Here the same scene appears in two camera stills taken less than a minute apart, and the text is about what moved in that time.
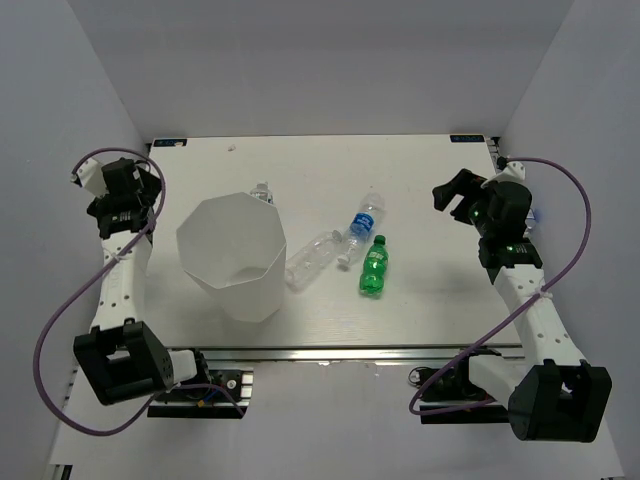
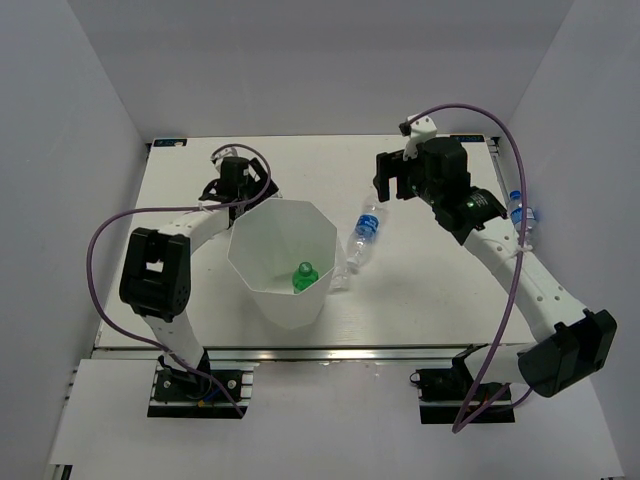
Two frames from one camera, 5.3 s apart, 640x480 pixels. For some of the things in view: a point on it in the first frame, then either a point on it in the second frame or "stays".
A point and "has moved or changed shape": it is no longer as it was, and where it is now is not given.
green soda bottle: x=375 y=264 → x=304 y=277
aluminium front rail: x=413 y=355 stays
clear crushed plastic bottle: x=313 y=256 → x=348 y=264
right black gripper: x=462 y=184 → x=390 y=166
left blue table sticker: x=170 y=143 stays
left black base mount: x=214 y=394 stays
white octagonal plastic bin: x=233 y=253 has moved or changed shape
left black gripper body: x=152 y=188 → x=254 y=190
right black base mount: x=454 y=386 stays
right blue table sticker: x=467 y=138 stays
